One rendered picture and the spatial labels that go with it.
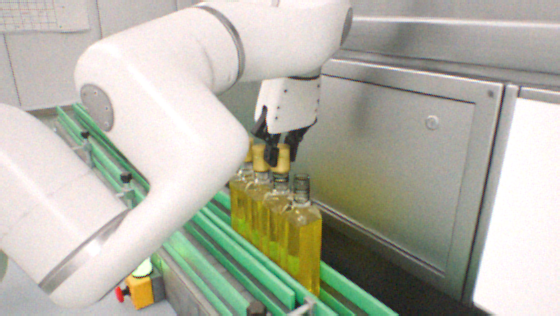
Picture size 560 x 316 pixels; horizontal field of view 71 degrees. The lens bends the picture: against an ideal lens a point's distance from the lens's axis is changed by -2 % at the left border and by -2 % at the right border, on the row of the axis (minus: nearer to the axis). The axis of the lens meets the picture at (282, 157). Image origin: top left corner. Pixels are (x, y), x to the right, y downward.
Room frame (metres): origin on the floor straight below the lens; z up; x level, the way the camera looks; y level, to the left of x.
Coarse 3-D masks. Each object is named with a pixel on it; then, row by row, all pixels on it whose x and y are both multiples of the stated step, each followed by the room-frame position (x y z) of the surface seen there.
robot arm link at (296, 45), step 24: (216, 0) 0.40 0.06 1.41; (288, 0) 0.50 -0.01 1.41; (312, 0) 0.49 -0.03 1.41; (336, 0) 0.47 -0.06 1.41; (240, 24) 0.38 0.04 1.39; (264, 24) 0.40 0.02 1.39; (288, 24) 0.41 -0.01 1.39; (312, 24) 0.42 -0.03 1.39; (336, 24) 0.46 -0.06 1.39; (240, 48) 0.37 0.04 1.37; (264, 48) 0.40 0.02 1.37; (288, 48) 0.41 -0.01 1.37; (312, 48) 0.43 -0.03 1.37; (336, 48) 0.48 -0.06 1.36; (240, 72) 0.37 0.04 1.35; (264, 72) 0.41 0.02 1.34; (288, 72) 0.43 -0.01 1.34
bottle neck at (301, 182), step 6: (300, 174) 0.62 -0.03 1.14; (306, 174) 0.61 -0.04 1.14; (294, 180) 0.60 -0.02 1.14; (300, 180) 0.59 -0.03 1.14; (306, 180) 0.59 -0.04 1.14; (294, 186) 0.60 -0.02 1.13; (300, 186) 0.59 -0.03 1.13; (306, 186) 0.60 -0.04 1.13; (294, 192) 0.60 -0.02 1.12; (300, 192) 0.59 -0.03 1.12; (306, 192) 0.60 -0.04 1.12; (294, 198) 0.60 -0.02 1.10; (300, 198) 0.59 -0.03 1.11; (306, 198) 0.60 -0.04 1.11; (300, 204) 0.59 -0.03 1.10; (306, 204) 0.59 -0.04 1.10
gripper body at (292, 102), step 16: (272, 80) 0.60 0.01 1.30; (288, 80) 0.59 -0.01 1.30; (304, 80) 0.59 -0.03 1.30; (320, 80) 0.63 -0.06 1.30; (272, 96) 0.59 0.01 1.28; (288, 96) 0.59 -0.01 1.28; (304, 96) 0.61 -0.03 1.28; (256, 112) 0.62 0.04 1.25; (272, 112) 0.59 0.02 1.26; (288, 112) 0.60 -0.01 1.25; (304, 112) 0.63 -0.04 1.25; (272, 128) 0.60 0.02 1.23; (288, 128) 0.62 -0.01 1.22
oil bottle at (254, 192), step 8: (248, 184) 0.70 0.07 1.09; (256, 184) 0.68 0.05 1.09; (264, 184) 0.68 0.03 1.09; (272, 184) 0.69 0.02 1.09; (248, 192) 0.69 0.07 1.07; (256, 192) 0.67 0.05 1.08; (264, 192) 0.67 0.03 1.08; (248, 200) 0.69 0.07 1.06; (256, 200) 0.66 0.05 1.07; (248, 208) 0.69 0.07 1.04; (256, 208) 0.66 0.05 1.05; (248, 216) 0.69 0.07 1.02; (256, 216) 0.66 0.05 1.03; (248, 224) 0.69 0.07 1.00; (256, 224) 0.67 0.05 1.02; (248, 232) 0.69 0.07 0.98; (256, 232) 0.67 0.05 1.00; (248, 240) 0.69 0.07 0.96; (256, 240) 0.67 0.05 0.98
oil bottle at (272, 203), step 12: (288, 192) 0.65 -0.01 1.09; (264, 204) 0.65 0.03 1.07; (276, 204) 0.62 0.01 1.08; (264, 216) 0.65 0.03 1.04; (276, 216) 0.62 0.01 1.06; (264, 228) 0.65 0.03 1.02; (276, 228) 0.62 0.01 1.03; (264, 240) 0.65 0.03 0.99; (276, 240) 0.62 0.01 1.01; (264, 252) 0.65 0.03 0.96; (276, 252) 0.62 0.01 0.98; (276, 264) 0.62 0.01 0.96
